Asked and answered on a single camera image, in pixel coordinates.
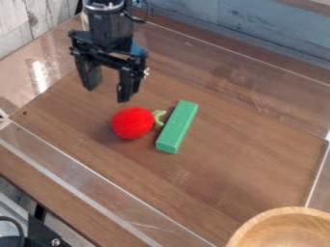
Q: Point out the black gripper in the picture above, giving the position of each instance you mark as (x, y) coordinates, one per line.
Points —
(117, 53)

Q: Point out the red plush strawberry toy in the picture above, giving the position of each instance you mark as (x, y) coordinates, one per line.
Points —
(134, 121)

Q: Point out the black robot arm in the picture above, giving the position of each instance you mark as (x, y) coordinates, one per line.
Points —
(110, 20)

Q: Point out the green rectangular block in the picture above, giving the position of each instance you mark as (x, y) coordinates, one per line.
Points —
(177, 126)

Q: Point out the wooden bowl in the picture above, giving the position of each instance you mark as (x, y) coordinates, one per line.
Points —
(285, 227)

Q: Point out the clear acrylic enclosure wall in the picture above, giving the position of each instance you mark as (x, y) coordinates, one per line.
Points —
(249, 157)

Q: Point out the black clamp with cable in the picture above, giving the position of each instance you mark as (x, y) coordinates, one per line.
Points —
(38, 236)

